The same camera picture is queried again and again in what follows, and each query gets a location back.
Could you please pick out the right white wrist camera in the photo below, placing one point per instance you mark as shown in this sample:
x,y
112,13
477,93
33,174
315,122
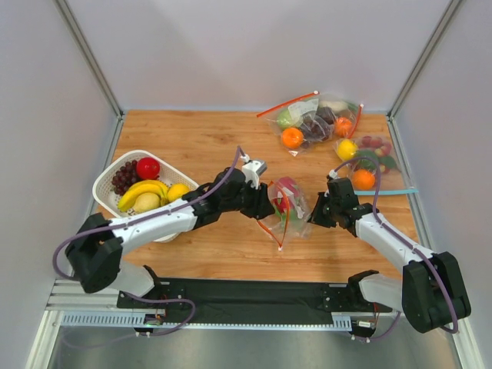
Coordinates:
x,y
333,175

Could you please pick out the blue-zip clear bag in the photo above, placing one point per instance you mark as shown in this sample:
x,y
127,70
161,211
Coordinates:
x,y
393,183

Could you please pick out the aluminium corner frame post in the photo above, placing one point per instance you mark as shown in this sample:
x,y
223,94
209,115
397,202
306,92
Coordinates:
x,y
429,49

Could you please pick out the yellow fake apple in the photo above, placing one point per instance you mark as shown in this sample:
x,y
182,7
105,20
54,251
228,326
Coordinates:
x,y
346,149

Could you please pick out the red dragon fruit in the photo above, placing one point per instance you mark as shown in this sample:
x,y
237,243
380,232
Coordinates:
x,y
287,199

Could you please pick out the orange-zip bag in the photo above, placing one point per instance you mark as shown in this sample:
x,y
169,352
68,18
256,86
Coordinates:
x,y
283,232
297,107
354,111

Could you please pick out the red fake apple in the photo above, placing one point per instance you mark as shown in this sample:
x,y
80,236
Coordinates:
x,y
148,168

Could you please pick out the yellow fake pear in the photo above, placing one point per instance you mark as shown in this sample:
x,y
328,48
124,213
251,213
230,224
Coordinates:
x,y
176,191

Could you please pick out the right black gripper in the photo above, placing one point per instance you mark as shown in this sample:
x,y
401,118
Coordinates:
x,y
327,211

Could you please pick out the left aluminium frame post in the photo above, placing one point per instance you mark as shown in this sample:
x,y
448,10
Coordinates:
x,y
88,55

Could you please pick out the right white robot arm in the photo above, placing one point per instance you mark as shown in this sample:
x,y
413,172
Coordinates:
x,y
431,292

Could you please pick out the yellow fake banana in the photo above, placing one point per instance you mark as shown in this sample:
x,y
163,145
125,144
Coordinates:
x,y
128,199

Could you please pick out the dark purple fake grapes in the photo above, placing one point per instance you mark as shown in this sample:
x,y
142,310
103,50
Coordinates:
x,y
317,126

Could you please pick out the white perforated plastic basket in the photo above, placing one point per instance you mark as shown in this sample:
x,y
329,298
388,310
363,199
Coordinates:
x,y
102,188

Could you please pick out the white fake radish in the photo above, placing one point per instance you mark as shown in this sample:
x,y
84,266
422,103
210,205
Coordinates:
x,y
335,106

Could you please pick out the yellow fake lemon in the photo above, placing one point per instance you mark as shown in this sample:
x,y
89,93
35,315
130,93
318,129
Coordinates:
x,y
146,202

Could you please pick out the white slotted cable duct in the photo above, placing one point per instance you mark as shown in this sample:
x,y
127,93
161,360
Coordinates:
x,y
146,321

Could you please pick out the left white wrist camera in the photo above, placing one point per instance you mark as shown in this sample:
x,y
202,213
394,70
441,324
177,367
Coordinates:
x,y
252,169

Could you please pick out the orange fake fruit middle bag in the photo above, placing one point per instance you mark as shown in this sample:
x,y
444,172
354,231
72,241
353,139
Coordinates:
x,y
343,127

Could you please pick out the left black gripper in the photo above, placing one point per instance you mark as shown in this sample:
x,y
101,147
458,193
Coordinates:
x,y
256,200

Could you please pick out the green fake avocado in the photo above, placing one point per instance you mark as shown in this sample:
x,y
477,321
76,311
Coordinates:
x,y
366,159

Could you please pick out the green fake cabbage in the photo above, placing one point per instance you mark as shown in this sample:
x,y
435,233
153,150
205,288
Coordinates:
x,y
284,120

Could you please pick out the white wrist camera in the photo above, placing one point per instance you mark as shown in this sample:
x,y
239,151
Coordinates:
x,y
333,175
252,169

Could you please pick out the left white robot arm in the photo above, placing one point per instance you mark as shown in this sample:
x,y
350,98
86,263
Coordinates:
x,y
96,251

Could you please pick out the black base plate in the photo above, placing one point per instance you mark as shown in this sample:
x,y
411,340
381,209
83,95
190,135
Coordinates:
x,y
267,301

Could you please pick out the orange fake fruit left bag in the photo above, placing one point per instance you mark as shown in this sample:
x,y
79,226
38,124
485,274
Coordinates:
x,y
292,138

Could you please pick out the orange fake fruit blue bag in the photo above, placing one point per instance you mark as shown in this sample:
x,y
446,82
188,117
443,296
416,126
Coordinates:
x,y
363,179

